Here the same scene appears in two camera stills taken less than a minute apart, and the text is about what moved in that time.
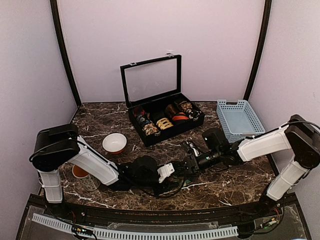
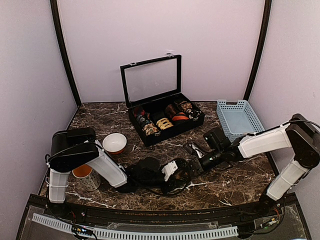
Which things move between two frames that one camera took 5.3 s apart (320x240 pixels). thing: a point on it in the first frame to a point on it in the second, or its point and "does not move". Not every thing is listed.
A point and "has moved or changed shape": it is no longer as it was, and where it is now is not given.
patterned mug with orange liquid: [91, 183] does not move
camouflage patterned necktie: [182, 180] has moved or changed shape
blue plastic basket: [238, 120] does not move
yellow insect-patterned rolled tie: [164, 123] does not move
